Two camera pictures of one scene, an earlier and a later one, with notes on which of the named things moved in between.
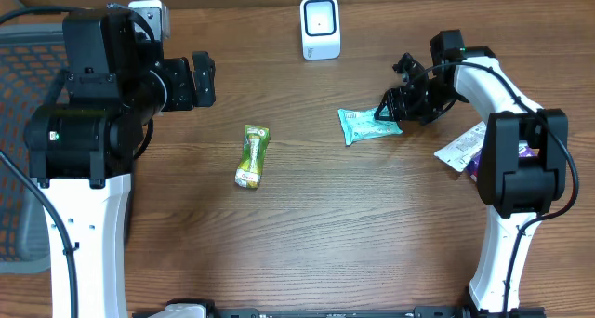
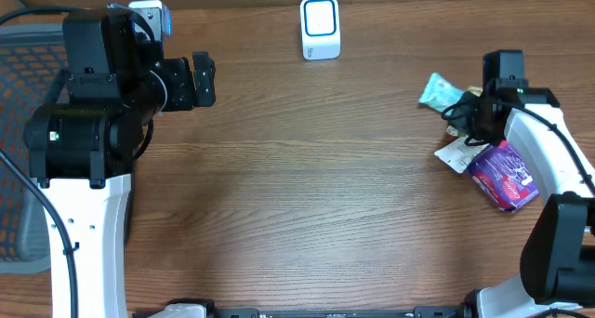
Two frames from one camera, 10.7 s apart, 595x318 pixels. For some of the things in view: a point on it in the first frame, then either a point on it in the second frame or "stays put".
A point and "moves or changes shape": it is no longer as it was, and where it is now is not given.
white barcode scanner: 320,28 stays put
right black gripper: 403,100 -> 495,138
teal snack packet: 360,124 moves or changes shape
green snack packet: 255,146 -> 464,114
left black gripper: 184,83 stays put
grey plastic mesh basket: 31,60 stays put
